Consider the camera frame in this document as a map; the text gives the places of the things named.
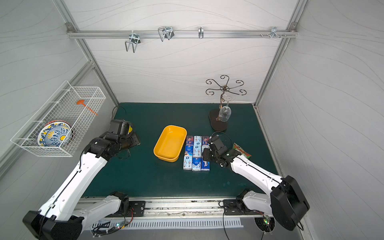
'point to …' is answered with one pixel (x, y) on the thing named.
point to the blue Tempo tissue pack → (205, 165)
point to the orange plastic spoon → (82, 102)
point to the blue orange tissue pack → (189, 150)
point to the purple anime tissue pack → (189, 140)
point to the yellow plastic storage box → (170, 142)
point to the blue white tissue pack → (196, 164)
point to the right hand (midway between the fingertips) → (205, 153)
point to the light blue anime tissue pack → (187, 162)
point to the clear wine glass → (225, 113)
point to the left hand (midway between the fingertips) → (137, 138)
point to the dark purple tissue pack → (205, 140)
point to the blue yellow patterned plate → (57, 133)
